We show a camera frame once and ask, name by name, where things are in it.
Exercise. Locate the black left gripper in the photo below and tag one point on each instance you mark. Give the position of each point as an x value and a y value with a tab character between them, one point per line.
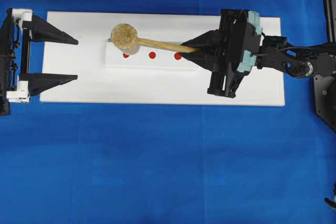
19	28

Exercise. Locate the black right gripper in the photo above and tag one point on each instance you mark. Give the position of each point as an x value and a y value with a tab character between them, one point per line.
224	59

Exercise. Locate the wooden mallet hammer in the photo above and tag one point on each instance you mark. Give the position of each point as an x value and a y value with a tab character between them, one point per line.
125	38

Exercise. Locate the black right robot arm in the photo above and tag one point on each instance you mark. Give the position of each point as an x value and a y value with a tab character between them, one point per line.
299	62

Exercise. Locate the white foam board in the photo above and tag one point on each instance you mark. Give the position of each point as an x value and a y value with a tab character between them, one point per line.
151	76

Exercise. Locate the blue table cloth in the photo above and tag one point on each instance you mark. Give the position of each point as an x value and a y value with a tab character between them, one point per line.
104	163

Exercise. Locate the teal right wrist camera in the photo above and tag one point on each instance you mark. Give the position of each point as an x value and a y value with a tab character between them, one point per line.
251	42

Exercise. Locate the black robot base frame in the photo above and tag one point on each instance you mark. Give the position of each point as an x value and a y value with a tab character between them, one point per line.
324	81

